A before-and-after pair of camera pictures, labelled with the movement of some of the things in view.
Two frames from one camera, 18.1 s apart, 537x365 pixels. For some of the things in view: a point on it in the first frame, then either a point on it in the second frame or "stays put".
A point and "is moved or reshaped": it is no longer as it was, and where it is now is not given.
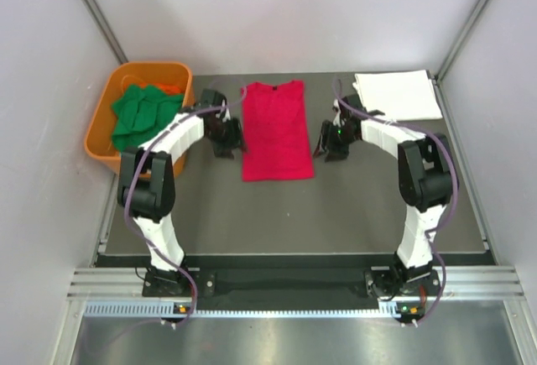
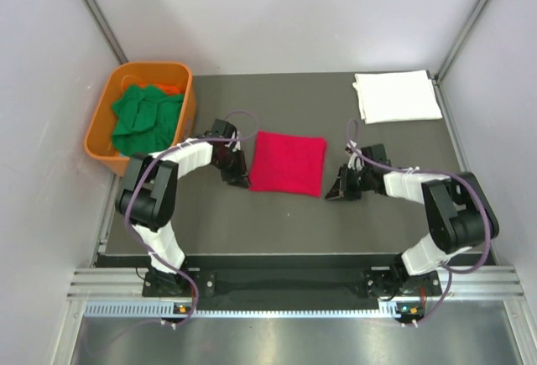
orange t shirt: x=169 y=89 stays put
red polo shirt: x=276 y=143 is moved or reshaped
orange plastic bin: x=99 y=140 stays put
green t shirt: x=140 y=112 stays put
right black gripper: x=325 y=143 to x=341 y=189
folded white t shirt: x=401 y=95 stays put
